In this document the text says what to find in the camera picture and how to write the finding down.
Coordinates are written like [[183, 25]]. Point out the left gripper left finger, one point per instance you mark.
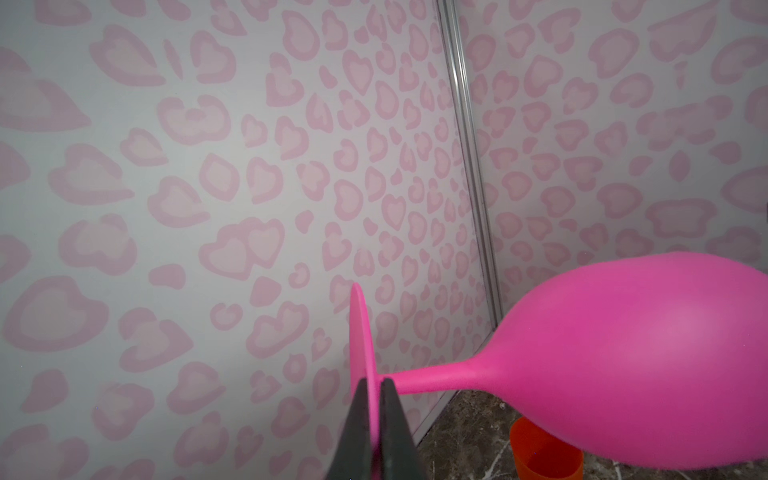
[[353, 457]]

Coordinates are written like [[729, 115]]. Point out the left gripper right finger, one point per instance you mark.
[[399, 457]]

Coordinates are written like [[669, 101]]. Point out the red wine glass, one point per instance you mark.
[[539, 455]]

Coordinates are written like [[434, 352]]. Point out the magenta wine glass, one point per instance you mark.
[[657, 361]]

